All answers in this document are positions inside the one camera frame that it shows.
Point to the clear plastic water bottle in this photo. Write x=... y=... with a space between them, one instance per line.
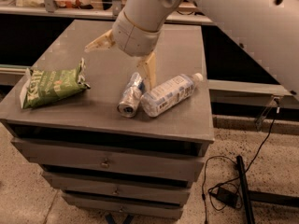
x=169 y=93

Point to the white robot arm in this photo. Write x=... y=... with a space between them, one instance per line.
x=267 y=30

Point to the metal shelf rail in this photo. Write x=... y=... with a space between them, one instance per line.
x=105 y=10

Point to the black power adapter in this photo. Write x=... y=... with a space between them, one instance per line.
x=227 y=197

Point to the green chip bag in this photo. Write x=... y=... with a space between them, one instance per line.
x=45 y=87

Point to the silver blue redbull can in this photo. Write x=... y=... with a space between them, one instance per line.
x=131 y=96

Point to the top drawer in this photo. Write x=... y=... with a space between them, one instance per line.
x=110 y=159

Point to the black floor bar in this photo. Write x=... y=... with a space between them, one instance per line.
x=245 y=190

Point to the middle drawer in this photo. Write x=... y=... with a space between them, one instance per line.
x=118 y=188

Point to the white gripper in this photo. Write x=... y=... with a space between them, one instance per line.
x=134 y=37

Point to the drawer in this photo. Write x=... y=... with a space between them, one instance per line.
x=110 y=159
x=118 y=188
x=122 y=206

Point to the bottom drawer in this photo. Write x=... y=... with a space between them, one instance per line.
x=122 y=206

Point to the grey drawer cabinet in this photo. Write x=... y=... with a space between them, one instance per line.
x=91 y=117

